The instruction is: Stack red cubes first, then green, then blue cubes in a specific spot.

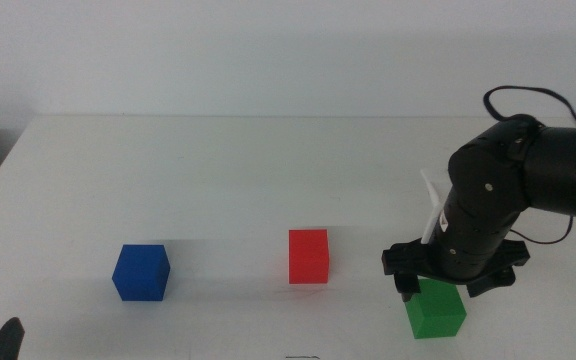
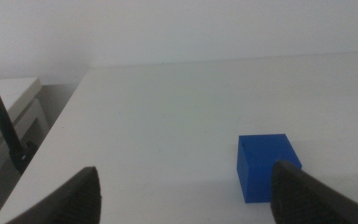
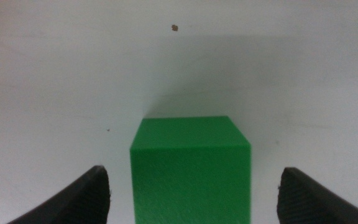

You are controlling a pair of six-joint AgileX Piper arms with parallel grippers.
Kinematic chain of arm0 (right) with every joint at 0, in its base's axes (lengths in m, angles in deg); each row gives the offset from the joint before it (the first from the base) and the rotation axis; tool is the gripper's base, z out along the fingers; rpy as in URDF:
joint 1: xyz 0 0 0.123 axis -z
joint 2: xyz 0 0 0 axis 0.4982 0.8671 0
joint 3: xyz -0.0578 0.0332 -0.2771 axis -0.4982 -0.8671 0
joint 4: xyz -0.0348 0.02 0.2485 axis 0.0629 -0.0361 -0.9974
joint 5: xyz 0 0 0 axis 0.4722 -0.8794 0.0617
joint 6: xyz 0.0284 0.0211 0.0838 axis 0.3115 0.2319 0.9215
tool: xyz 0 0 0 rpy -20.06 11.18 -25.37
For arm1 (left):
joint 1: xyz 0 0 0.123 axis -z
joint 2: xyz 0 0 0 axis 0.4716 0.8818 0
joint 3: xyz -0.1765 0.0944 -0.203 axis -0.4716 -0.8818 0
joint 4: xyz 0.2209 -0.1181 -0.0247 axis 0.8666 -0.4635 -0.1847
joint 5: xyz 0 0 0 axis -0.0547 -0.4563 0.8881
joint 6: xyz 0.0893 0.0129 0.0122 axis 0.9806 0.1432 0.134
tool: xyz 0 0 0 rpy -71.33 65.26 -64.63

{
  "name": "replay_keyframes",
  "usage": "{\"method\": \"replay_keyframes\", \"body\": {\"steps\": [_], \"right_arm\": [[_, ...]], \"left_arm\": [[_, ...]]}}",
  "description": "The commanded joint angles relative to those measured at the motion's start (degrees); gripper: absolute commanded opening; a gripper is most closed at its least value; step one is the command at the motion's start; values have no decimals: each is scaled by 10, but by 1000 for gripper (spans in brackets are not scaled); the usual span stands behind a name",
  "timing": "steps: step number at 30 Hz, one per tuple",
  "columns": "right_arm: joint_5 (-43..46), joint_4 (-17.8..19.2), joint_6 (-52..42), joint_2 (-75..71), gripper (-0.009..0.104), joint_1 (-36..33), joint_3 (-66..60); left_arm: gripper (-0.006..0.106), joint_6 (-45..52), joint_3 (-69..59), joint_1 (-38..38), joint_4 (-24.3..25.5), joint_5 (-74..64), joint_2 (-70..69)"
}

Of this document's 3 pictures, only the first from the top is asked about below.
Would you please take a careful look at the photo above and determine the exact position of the black right camera cable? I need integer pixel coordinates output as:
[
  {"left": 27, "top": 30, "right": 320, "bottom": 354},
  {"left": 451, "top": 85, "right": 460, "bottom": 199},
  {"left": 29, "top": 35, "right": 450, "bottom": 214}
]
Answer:
[{"left": 483, "top": 85, "right": 576, "bottom": 129}]

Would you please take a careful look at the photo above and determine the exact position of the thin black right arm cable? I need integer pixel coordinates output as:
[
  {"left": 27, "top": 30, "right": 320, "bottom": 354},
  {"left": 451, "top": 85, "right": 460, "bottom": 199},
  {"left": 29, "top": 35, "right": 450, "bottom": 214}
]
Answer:
[{"left": 510, "top": 214, "right": 575, "bottom": 246}]

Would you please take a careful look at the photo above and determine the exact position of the blue cube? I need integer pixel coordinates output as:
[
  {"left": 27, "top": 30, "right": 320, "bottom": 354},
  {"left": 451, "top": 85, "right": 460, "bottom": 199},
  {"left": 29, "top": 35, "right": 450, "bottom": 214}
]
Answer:
[{"left": 111, "top": 243, "right": 172, "bottom": 302}]

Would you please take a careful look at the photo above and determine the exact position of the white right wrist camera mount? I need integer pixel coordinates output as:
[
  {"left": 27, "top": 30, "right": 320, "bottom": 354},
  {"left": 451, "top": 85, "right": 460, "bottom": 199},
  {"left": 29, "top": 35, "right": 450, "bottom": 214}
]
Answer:
[{"left": 419, "top": 168, "right": 450, "bottom": 245}]

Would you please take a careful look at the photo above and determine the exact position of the green cube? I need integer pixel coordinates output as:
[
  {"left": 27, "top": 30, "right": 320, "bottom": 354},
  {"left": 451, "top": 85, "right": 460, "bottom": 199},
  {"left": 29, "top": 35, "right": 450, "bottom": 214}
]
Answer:
[{"left": 403, "top": 277, "right": 468, "bottom": 341}]

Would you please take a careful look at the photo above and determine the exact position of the red cube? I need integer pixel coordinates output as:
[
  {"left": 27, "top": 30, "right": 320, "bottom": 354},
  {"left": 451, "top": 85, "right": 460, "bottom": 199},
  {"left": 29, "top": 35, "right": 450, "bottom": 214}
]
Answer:
[{"left": 287, "top": 228, "right": 330, "bottom": 285}]

